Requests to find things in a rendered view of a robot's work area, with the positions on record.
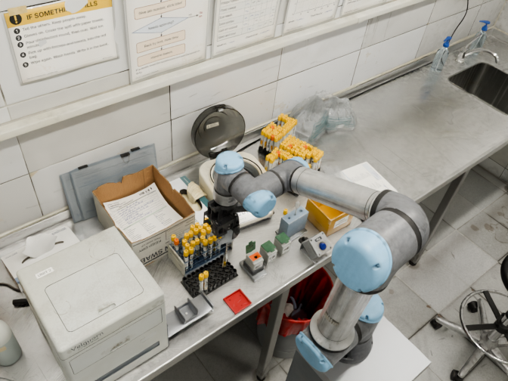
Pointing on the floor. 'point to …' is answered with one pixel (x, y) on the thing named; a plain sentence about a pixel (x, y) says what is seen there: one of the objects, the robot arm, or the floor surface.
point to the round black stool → (483, 342)
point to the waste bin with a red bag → (319, 290)
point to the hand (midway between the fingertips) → (227, 238)
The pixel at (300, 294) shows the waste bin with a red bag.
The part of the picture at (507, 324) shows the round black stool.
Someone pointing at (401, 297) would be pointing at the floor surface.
